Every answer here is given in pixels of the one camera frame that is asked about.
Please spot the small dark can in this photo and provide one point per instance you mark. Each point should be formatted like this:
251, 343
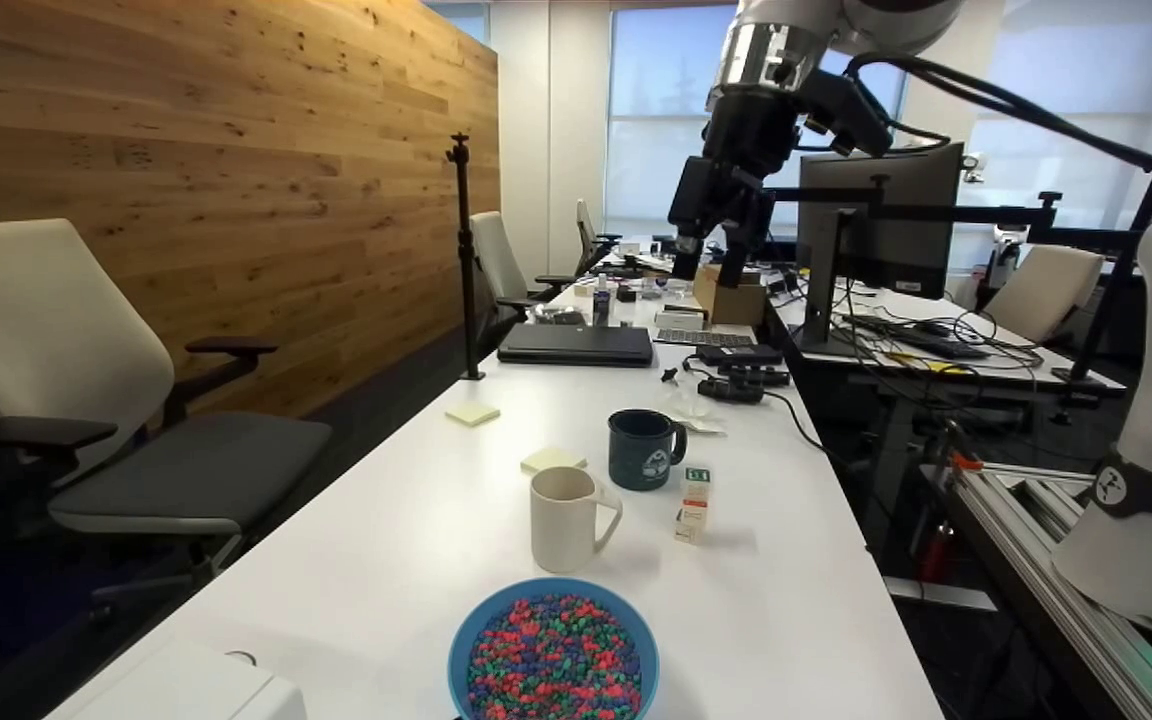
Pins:
600, 305

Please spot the beige office chair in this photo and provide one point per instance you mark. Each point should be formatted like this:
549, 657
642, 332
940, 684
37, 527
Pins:
1042, 286

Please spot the white ceramic cup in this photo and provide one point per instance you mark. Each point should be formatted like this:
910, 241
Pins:
562, 527

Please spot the black flat device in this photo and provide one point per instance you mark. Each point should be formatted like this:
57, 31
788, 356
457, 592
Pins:
743, 353

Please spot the black slanted pole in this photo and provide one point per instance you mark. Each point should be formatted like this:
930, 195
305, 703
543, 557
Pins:
1142, 225

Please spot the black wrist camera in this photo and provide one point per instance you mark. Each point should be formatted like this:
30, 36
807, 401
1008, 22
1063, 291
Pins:
851, 112

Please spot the black tripod pole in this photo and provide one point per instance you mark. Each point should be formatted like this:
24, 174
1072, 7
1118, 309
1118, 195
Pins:
465, 264

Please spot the black laptop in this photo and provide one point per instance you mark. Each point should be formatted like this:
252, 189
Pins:
574, 346

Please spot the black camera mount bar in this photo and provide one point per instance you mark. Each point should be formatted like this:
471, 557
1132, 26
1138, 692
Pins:
1000, 209

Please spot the multicoloured beads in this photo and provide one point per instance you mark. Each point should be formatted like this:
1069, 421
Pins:
558, 660

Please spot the dark blue mug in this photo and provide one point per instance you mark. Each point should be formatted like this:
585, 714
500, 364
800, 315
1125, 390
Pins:
642, 452

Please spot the white chair with grey seat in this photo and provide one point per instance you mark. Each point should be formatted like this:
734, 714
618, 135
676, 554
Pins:
30, 332

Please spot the yellow sticky note pad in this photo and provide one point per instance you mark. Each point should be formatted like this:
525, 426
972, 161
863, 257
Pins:
474, 413
554, 461

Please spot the black electronic device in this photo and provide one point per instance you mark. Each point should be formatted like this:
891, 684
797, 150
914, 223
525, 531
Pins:
734, 390

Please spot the black side desk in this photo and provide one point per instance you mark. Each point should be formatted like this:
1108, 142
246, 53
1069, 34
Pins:
990, 401

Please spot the blue bowl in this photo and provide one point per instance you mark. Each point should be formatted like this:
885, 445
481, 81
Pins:
457, 654

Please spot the cardboard box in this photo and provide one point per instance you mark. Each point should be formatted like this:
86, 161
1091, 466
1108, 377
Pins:
734, 302

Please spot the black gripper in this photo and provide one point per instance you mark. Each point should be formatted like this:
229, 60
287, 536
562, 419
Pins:
743, 146

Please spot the white office chair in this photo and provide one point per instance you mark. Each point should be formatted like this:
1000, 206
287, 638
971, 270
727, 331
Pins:
497, 261
593, 232

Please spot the black computer monitor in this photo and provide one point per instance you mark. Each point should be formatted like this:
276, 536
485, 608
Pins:
898, 212

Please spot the aluminium mounting rail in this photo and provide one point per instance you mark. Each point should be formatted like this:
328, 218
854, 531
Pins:
1017, 533

